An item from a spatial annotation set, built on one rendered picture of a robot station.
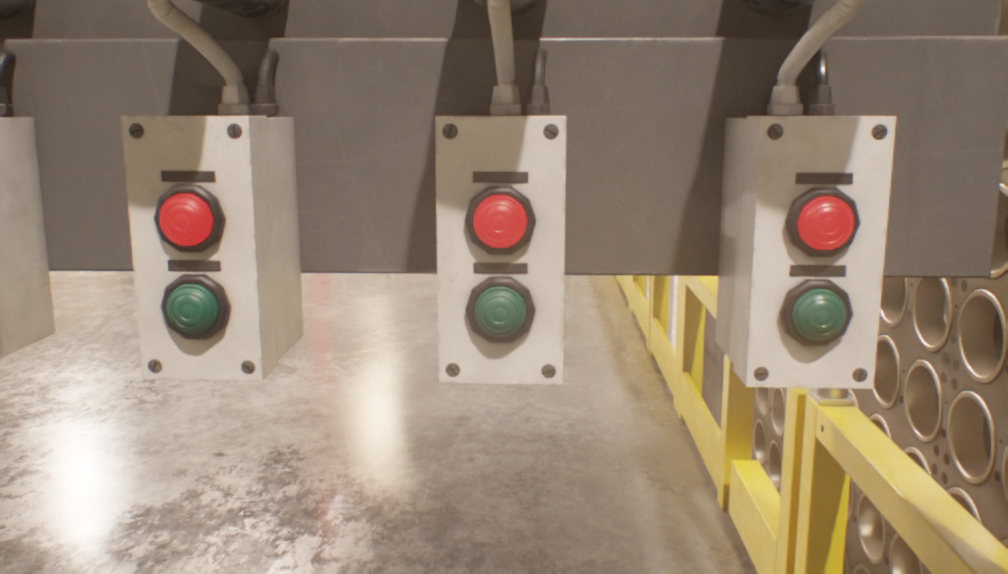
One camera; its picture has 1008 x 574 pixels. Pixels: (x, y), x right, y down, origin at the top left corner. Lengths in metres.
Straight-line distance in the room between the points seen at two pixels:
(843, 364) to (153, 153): 0.40
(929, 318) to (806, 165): 2.47
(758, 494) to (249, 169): 1.20
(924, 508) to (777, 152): 0.53
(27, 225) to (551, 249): 0.34
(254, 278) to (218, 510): 1.31
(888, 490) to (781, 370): 0.50
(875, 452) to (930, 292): 1.90
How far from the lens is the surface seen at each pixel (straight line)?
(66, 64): 0.62
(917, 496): 0.95
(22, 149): 0.62
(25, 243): 0.62
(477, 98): 0.54
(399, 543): 1.59
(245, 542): 1.65
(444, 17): 0.57
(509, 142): 0.45
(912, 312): 2.92
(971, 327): 2.67
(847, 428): 1.10
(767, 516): 1.45
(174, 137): 0.49
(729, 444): 1.68
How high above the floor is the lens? 0.77
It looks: 10 degrees down
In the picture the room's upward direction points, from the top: straight up
